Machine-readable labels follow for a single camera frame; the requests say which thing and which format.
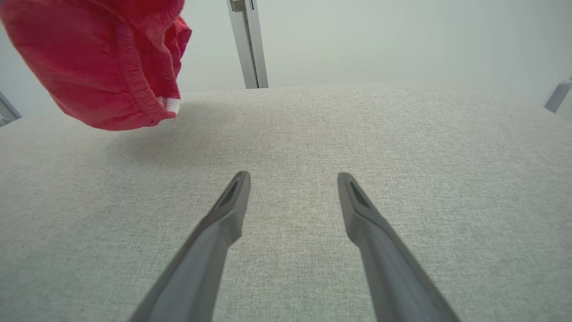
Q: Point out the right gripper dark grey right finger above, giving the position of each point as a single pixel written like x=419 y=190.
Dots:
x=393 y=268

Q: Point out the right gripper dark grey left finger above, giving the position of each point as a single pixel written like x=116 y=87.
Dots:
x=196 y=268

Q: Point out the red and white basketball jersey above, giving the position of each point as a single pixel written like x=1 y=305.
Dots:
x=89 y=58

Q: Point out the grey fabric table cover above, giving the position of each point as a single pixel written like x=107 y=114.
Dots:
x=402 y=147

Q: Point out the grey partition foot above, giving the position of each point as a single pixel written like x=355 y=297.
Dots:
x=6 y=112

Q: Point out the grey metal partition post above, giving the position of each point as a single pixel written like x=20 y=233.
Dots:
x=250 y=44

